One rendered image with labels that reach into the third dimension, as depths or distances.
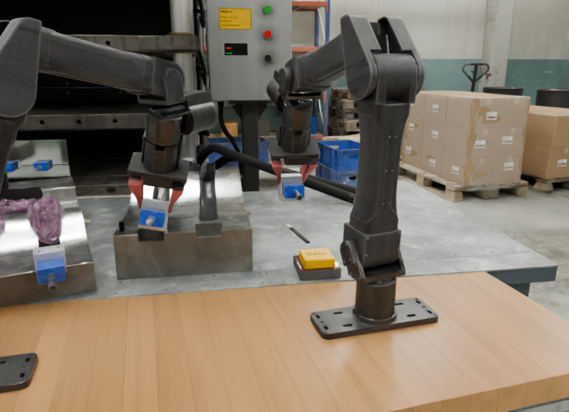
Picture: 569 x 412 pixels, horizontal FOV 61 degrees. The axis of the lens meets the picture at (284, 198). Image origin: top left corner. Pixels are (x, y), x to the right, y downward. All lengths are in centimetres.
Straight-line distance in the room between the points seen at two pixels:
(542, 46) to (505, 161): 502
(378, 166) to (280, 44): 112
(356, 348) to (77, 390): 38
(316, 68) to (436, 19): 777
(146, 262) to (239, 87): 95
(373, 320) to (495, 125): 401
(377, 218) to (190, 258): 39
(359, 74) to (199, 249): 46
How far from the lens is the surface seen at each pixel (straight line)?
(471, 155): 460
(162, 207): 93
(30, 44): 69
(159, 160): 85
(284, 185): 102
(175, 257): 95
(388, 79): 68
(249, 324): 79
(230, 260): 96
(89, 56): 74
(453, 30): 872
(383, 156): 71
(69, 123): 176
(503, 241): 123
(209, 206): 113
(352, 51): 71
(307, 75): 87
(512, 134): 482
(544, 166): 529
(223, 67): 175
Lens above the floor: 119
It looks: 15 degrees down
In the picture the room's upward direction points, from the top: straight up
